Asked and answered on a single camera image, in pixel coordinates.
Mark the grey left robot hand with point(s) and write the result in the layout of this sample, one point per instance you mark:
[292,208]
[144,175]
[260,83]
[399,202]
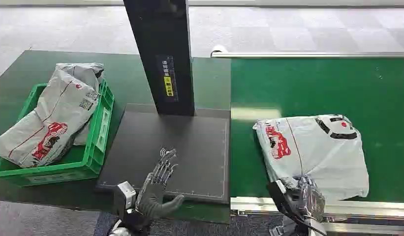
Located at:
[153,198]

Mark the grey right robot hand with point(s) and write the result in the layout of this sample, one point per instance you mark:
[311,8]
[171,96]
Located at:
[306,202]

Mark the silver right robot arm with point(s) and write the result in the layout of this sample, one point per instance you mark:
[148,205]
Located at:
[299,229]

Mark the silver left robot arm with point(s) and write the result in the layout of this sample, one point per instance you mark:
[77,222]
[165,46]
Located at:
[121,230]

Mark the green plastic crate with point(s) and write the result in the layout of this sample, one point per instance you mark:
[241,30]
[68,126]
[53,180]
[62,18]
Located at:
[99,136]

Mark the yellow warning sticker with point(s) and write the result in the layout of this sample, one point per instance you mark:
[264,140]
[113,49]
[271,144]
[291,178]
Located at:
[168,86]

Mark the green conveyor belt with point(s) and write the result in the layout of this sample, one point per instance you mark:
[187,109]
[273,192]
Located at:
[319,88]

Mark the large grey parcel red print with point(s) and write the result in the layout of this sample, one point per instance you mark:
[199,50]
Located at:
[55,120]

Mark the crumpled grey parcel bag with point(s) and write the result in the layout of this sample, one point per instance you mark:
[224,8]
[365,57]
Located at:
[82,71]

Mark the black scanner column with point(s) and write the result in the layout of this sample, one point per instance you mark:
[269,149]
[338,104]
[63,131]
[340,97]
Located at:
[162,49]

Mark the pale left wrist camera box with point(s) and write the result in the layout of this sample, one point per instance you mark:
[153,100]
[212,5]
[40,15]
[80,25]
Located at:
[125,195]

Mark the wide silver conveyor frame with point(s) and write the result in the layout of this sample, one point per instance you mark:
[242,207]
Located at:
[358,213]

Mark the dark scale base plate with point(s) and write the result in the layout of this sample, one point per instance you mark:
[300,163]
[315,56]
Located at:
[182,153]

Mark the thin silver conveyor rail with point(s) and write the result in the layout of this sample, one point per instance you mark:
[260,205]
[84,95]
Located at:
[306,54]

